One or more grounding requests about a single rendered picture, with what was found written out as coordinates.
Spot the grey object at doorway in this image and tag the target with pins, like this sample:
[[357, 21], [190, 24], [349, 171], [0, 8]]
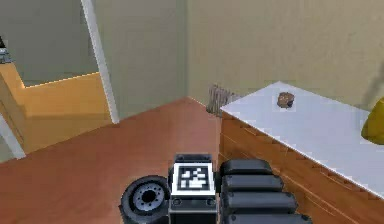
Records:
[[4, 53]]

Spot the small brown round object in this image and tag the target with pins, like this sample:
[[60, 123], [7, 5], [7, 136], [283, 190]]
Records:
[[285, 100]]

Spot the yellow rounded object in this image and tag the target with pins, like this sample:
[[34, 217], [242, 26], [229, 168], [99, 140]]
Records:
[[375, 125]]

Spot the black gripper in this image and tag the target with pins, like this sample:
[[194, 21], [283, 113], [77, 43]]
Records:
[[146, 199]]

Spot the white-topped wooden chest of drawers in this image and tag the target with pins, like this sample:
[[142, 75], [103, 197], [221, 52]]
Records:
[[300, 160]]

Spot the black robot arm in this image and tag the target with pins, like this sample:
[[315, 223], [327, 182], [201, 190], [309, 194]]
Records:
[[246, 191]]

